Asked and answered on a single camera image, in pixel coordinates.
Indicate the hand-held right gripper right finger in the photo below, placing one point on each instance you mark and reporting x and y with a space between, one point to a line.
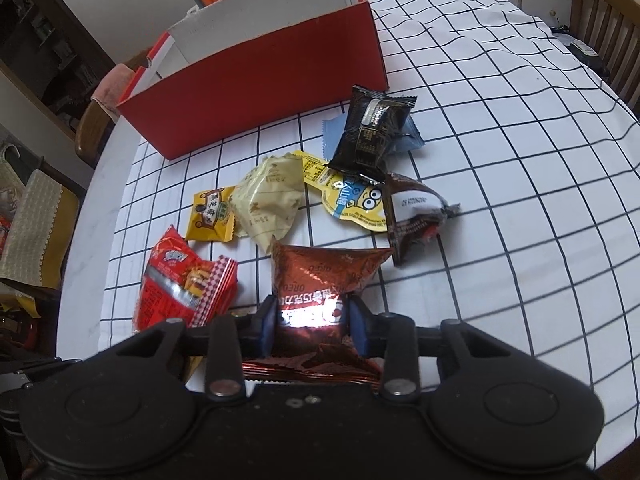
358 324

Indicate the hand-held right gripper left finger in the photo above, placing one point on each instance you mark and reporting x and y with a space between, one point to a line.
267 324

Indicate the copper foil snack packet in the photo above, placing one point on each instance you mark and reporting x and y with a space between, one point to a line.
320 270

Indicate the yellow cartoon snack pouch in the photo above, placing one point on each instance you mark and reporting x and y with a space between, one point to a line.
350 206

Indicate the small yellow snack packet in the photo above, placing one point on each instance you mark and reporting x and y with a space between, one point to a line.
210 215

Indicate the white cardboard box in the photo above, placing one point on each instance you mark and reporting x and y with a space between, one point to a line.
250 90

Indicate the red snack packet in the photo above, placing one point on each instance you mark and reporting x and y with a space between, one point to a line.
170 280

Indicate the brown triangular snack packet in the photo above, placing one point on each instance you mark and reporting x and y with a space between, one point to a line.
406 227

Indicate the cream snack packet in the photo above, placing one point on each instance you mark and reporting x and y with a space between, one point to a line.
270 200

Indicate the blue snack packet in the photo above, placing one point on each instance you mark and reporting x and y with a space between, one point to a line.
413 138

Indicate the black snack packet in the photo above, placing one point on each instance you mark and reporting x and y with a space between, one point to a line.
370 130

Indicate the white checked tablecloth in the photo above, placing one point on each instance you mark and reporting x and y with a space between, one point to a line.
500 160

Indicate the beige chair cover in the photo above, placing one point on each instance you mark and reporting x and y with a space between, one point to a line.
35 220

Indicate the pink cloth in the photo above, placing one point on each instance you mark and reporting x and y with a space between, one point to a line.
112 87

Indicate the dark object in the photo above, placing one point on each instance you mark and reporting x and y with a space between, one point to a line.
582 50

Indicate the dark wooden shelf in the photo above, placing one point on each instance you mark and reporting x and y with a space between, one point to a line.
45 35

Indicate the wooden slatted chair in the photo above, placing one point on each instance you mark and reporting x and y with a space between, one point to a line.
607 20

